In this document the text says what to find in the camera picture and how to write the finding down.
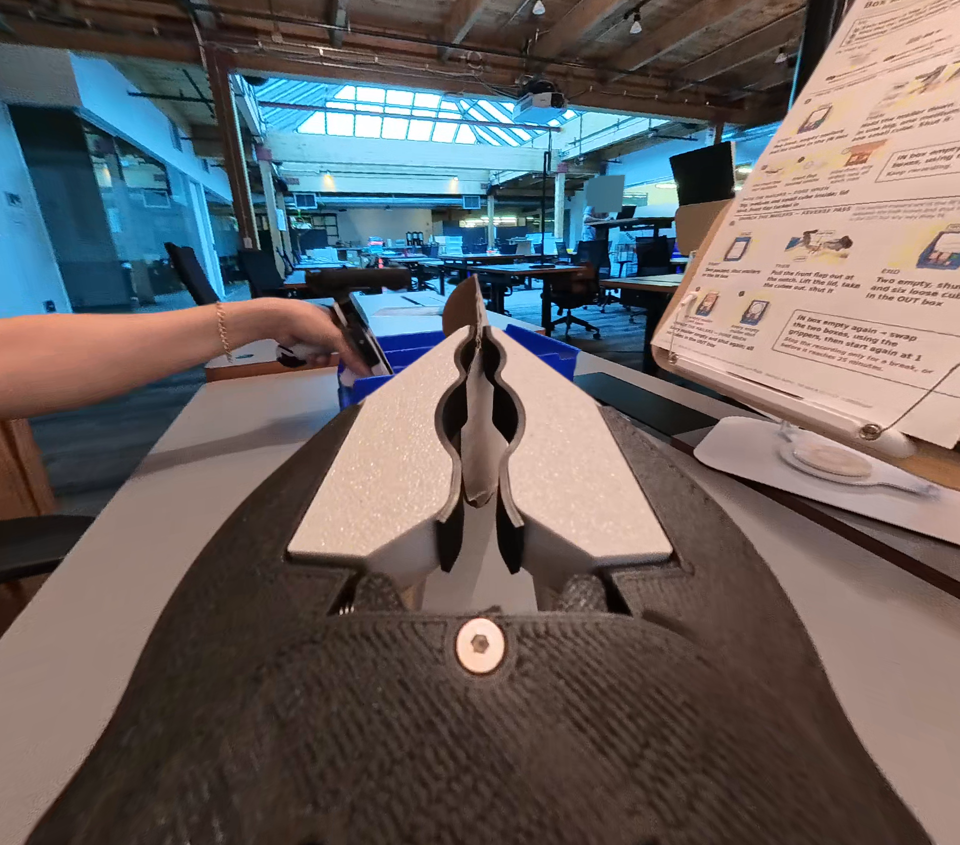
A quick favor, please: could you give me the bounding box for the blue plastic bin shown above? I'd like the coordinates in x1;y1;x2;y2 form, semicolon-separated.
337;323;582;411

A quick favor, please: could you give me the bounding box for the printed instruction sheet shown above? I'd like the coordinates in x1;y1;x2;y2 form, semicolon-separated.
652;0;960;449

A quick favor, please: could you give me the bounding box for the black monitor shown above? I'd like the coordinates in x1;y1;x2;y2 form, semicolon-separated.
669;142;738;207

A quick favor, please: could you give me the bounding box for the dark office table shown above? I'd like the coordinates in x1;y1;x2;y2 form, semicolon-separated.
441;252;594;336

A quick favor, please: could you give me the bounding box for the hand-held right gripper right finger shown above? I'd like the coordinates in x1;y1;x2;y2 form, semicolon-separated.
483;326;675;593

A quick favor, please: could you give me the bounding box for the person's left hand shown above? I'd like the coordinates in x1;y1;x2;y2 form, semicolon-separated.
234;296;372;377

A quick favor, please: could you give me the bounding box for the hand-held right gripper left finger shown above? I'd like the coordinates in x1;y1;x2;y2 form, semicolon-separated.
286;326;481;591

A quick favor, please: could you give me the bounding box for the black office chair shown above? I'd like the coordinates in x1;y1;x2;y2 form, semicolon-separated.
163;242;220;308
551;239;615;341
237;248;288;299

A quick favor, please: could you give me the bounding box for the grey desk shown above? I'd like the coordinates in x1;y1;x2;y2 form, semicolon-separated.
0;353;960;845
573;353;960;595

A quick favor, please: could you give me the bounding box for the ceiling projector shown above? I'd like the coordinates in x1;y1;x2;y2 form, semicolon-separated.
512;78;567;122

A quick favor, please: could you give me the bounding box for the white cardboard mailer box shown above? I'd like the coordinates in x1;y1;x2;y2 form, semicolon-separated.
442;275;520;510

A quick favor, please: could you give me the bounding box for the wooden cabinet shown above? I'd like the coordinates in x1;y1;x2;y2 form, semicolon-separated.
0;417;60;520

